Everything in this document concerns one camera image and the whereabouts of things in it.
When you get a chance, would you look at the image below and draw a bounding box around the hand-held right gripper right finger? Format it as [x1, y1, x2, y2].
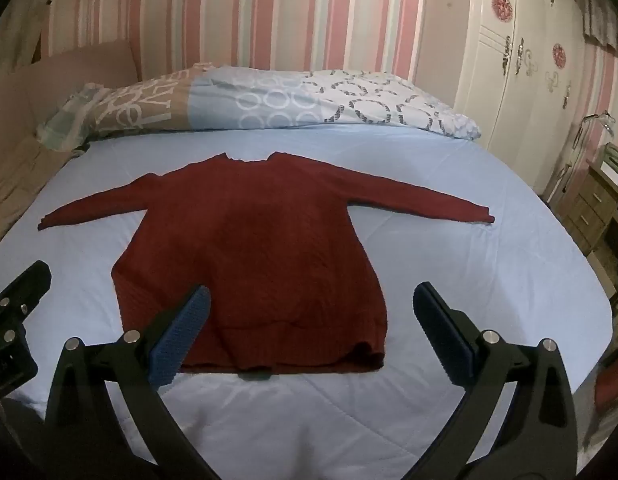
[413, 282, 580, 480]

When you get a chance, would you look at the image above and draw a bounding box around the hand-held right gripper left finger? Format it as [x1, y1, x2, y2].
[43, 285, 221, 480]

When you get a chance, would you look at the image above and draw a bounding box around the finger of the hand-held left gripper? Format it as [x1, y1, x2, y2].
[0, 260, 52, 401]

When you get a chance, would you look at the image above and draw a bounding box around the red knitted sweater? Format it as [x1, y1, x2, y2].
[37, 152, 496, 377]

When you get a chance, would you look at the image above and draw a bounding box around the light blue bed sheet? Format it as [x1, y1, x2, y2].
[0, 122, 616, 480]

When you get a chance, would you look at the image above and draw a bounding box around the beige blanket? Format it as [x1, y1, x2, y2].
[0, 132, 75, 253]

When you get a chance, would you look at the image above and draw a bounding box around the red cloth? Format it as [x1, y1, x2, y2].
[595, 367, 618, 413]

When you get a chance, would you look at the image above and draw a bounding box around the wooden drawer cabinet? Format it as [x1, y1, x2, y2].
[556, 160, 618, 301]

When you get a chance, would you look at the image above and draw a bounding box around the beige headboard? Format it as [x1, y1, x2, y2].
[0, 39, 142, 171]

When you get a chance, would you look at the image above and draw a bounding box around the patterned blue beige pillow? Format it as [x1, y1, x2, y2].
[36, 62, 482, 152]

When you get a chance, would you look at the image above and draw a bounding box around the white wardrobe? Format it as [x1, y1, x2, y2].
[451, 0, 602, 196]

